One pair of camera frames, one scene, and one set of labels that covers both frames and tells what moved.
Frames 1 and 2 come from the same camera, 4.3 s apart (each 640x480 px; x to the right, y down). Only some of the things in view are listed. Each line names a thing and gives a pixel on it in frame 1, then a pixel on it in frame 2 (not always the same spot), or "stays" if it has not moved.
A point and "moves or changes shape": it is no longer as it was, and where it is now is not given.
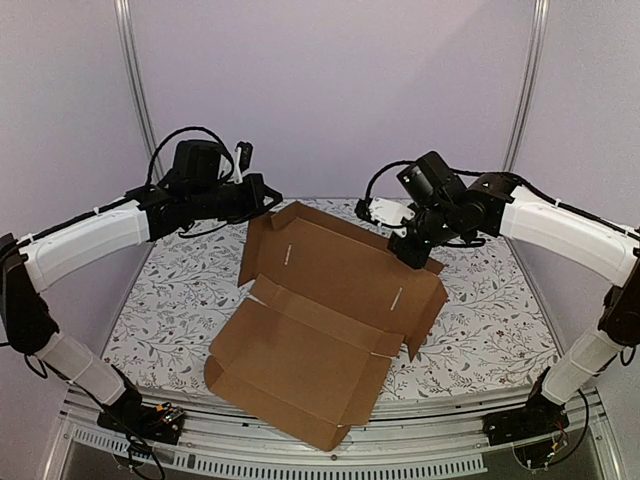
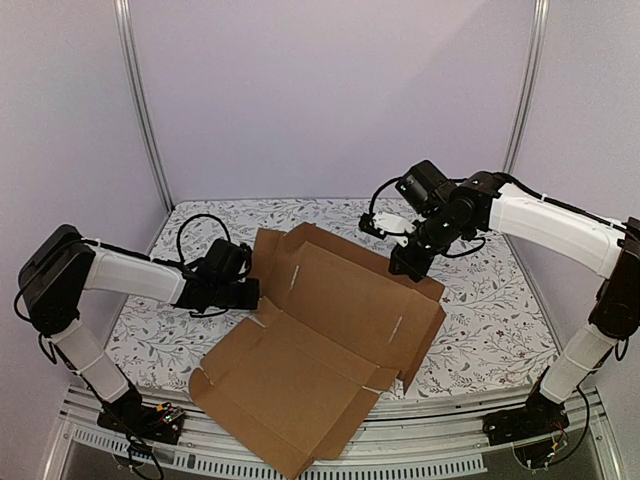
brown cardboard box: (332, 306) moves or changes shape
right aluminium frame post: (539, 32) stays
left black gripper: (257, 188) to (249, 302)
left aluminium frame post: (136, 73) stays
